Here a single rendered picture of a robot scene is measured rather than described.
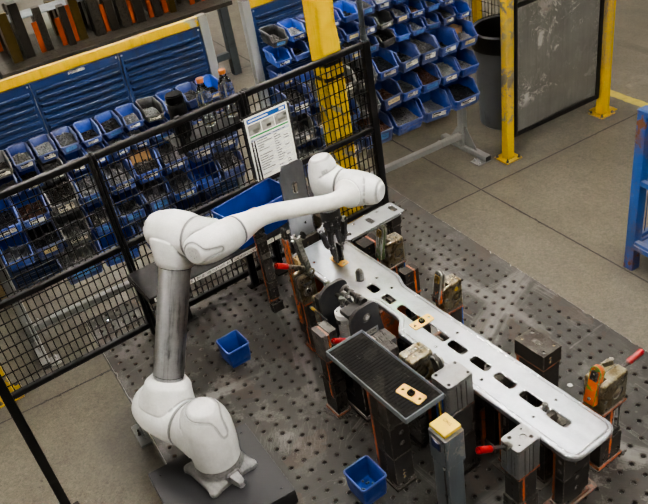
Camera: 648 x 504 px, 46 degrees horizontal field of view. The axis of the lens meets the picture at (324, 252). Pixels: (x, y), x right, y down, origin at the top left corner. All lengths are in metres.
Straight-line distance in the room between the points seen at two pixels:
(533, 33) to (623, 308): 1.97
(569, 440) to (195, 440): 1.09
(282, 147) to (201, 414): 1.29
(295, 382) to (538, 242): 2.19
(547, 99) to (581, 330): 2.83
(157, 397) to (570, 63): 3.99
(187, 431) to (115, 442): 1.54
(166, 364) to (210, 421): 0.25
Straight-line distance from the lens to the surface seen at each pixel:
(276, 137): 3.22
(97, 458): 3.93
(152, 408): 2.57
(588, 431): 2.29
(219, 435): 2.44
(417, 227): 3.60
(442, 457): 2.12
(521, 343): 2.48
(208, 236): 2.27
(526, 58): 5.32
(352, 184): 2.55
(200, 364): 3.10
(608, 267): 4.50
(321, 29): 3.26
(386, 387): 2.18
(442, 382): 2.25
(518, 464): 2.18
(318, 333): 2.51
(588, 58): 5.79
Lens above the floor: 2.71
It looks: 35 degrees down
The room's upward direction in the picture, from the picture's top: 11 degrees counter-clockwise
